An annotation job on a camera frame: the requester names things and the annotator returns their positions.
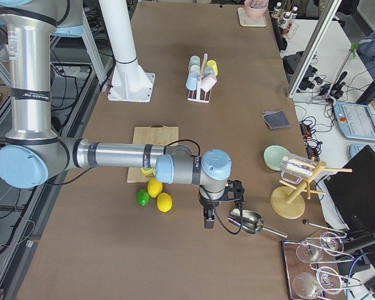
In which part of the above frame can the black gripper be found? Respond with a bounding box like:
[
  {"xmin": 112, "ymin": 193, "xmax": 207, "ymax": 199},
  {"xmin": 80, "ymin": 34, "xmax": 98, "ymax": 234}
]
[{"xmin": 199, "ymin": 180, "xmax": 245, "ymax": 229}]

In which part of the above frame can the pink cup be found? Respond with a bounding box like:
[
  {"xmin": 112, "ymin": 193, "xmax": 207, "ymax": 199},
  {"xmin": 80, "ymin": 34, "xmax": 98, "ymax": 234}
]
[{"xmin": 200, "ymin": 74, "xmax": 218, "ymax": 93}]

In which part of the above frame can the mint green cup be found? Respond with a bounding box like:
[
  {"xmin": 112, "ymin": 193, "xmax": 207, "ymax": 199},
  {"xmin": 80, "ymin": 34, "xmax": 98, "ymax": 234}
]
[{"xmin": 189, "ymin": 56, "xmax": 201, "ymax": 68}]

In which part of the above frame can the light blue cup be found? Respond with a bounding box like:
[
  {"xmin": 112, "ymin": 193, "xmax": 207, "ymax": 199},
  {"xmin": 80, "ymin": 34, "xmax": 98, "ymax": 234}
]
[{"xmin": 185, "ymin": 72, "xmax": 199, "ymax": 91}]

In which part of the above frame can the grey cup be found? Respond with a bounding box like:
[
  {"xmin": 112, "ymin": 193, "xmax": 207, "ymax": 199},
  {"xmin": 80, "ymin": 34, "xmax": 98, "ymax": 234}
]
[{"xmin": 203, "ymin": 66, "xmax": 214, "ymax": 78}]

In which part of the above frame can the cream white cup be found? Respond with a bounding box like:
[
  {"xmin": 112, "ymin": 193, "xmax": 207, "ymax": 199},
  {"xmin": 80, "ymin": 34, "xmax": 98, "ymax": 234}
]
[{"xmin": 189, "ymin": 65, "xmax": 201, "ymax": 74}]

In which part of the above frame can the yellow cup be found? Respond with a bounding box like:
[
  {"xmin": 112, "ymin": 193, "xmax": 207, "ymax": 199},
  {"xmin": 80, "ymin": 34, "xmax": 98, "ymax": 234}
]
[{"xmin": 207, "ymin": 60, "xmax": 218, "ymax": 76}]

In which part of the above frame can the metal scoop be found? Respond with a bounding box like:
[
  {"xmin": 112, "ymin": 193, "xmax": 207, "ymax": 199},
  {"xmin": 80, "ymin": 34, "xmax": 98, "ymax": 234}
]
[{"xmin": 227, "ymin": 209, "xmax": 288, "ymax": 239}]

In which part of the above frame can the yellow lemon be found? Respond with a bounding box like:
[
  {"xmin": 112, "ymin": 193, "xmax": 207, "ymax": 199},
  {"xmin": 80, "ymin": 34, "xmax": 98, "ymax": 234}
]
[
  {"xmin": 156, "ymin": 192, "xmax": 173, "ymax": 213},
  {"xmin": 147, "ymin": 177, "xmax": 163, "ymax": 198}
]

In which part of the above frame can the wooden mug tree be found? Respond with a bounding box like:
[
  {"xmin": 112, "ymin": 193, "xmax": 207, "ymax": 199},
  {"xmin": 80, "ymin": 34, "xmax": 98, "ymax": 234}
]
[{"xmin": 270, "ymin": 161, "xmax": 353, "ymax": 219}]

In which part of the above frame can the green bowl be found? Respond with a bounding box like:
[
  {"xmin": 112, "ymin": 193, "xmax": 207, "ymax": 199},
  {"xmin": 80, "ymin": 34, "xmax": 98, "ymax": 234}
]
[{"xmin": 263, "ymin": 145, "xmax": 290, "ymax": 171}]

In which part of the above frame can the glass pitcher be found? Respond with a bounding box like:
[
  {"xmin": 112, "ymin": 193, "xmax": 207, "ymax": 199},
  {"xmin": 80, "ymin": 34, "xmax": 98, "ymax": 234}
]
[{"xmin": 280, "ymin": 153, "xmax": 318, "ymax": 184}]

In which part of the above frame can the green lime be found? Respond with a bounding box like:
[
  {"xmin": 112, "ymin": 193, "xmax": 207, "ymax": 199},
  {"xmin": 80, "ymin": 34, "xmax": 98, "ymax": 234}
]
[{"xmin": 137, "ymin": 189, "xmax": 150, "ymax": 206}]

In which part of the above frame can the lemon slice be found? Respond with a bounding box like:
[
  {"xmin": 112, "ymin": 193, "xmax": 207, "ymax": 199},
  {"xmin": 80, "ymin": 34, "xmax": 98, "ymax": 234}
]
[{"xmin": 141, "ymin": 167, "xmax": 154, "ymax": 176}]

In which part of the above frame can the bamboo cutting board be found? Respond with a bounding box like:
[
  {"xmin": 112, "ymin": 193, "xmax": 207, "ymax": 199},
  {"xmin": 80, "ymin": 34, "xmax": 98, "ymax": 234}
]
[{"xmin": 127, "ymin": 126, "xmax": 179, "ymax": 183}]

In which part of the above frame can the grey cloth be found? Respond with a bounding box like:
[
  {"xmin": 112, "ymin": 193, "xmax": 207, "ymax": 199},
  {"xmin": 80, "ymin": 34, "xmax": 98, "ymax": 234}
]
[{"xmin": 262, "ymin": 110, "xmax": 291, "ymax": 129}]

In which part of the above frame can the wine glass rack tray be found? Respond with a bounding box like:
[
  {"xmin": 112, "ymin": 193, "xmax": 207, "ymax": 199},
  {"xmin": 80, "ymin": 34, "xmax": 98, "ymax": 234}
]
[{"xmin": 282, "ymin": 231, "xmax": 361, "ymax": 299}]

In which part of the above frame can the black monitor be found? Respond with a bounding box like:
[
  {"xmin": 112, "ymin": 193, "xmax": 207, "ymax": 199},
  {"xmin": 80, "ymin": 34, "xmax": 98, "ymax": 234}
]
[{"xmin": 324, "ymin": 146, "xmax": 375, "ymax": 232}]

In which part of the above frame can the teach pendant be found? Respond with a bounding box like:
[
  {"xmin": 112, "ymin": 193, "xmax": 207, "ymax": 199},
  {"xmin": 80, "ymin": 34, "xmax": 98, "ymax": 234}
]
[{"xmin": 334, "ymin": 102, "xmax": 375, "ymax": 142}]

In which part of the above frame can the beige tray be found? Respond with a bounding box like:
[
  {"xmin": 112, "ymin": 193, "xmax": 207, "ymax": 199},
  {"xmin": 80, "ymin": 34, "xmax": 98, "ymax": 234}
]
[{"xmin": 237, "ymin": 7, "xmax": 267, "ymax": 28}]

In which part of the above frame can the black thermos bottle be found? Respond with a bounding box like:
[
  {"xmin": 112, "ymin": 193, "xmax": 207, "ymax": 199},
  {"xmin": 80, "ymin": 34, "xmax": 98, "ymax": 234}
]
[{"xmin": 356, "ymin": 80, "xmax": 375, "ymax": 105}]

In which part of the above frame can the pink bowl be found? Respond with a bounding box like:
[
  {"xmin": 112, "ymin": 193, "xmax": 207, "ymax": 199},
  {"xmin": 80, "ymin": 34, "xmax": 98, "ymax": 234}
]
[{"xmin": 244, "ymin": 0, "xmax": 268, "ymax": 18}]

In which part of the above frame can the white wire cup holder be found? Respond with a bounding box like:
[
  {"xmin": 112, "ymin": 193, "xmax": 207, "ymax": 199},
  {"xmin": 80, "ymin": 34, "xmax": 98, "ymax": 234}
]
[{"xmin": 185, "ymin": 53, "xmax": 216, "ymax": 103}]

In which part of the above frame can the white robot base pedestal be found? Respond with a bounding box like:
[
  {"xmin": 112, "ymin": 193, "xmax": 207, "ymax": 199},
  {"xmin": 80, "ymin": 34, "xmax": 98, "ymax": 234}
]
[{"xmin": 99, "ymin": 0, "xmax": 155, "ymax": 103}]

